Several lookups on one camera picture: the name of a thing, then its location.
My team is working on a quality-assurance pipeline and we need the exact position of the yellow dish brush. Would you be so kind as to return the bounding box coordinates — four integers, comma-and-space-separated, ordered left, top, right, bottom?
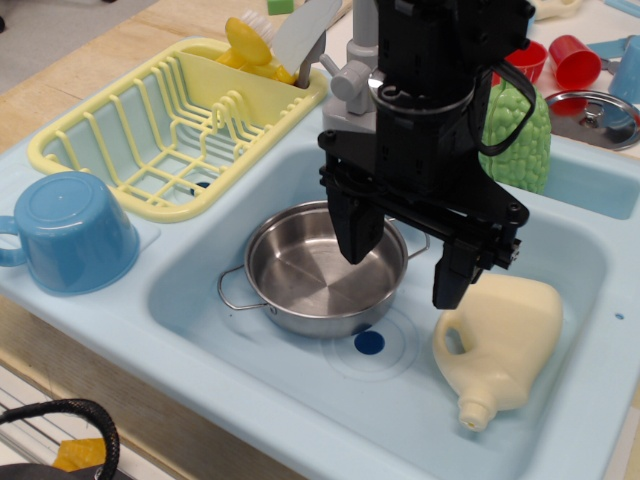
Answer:
216, 10, 296, 85

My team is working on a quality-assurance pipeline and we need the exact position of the dark blue sink drain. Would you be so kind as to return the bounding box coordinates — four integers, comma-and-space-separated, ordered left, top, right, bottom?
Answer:
354, 331, 386, 356

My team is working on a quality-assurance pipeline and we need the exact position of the red plastic cup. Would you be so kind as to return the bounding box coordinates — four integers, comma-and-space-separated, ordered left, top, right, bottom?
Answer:
506, 40, 548, 84
549, 35, 602, 90

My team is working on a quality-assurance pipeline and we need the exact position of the light blue toy sink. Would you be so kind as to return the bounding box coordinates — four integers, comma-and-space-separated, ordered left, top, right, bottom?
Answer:
1, 109, 639, 479

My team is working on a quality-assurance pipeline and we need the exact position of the black braided cable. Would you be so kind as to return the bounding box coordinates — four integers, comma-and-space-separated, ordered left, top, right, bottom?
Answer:
0, 398, 122, 480

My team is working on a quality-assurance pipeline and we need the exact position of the yellow dish drying rack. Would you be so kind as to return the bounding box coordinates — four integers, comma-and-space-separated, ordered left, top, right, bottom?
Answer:
27, 38, 328, 223

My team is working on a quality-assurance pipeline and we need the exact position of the blue plastic mug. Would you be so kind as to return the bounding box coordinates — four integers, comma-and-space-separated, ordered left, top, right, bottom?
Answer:
1, 171, 140, 295

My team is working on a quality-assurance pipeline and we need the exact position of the cream plastic toy item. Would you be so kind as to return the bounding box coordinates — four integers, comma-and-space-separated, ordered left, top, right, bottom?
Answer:
529, 0, 583, 21

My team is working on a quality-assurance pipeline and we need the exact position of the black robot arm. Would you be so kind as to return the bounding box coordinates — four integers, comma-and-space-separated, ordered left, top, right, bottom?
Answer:
318, 1, 536, 309

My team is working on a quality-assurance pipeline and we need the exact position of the grey plastic spatula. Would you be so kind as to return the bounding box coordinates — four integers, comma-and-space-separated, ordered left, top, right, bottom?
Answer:
272, 0, 342, 88

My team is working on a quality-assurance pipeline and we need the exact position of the cream plastic jug bottle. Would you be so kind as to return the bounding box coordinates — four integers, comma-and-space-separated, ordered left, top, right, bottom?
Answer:
432, 274, 563, 432

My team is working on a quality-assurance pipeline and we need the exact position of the stainless steel pot lid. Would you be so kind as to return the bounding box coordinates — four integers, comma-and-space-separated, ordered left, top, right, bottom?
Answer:
546, 90, 639, 151

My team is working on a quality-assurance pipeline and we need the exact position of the yellow tape piece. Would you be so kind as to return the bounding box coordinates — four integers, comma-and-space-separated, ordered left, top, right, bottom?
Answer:
52, 438, 106, 472

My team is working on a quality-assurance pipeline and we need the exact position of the light blue plastic cup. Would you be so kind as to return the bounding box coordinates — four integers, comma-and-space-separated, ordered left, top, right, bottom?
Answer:
608, 35, 640, 104

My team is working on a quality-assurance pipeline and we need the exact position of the green bumpy plastic vegetable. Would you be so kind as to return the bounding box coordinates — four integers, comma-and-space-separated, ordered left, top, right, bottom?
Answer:
479, 81, 551, 194

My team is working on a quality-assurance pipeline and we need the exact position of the green plastic block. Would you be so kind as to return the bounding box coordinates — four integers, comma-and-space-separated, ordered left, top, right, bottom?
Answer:
266, 0, 295, 16

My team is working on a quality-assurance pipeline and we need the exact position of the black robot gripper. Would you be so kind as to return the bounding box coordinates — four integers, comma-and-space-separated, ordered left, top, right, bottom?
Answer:
318, 70, 528, 309

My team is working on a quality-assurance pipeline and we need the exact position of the grey toy faucet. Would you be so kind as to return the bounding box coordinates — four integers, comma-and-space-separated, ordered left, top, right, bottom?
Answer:
320, 0, 379, 133

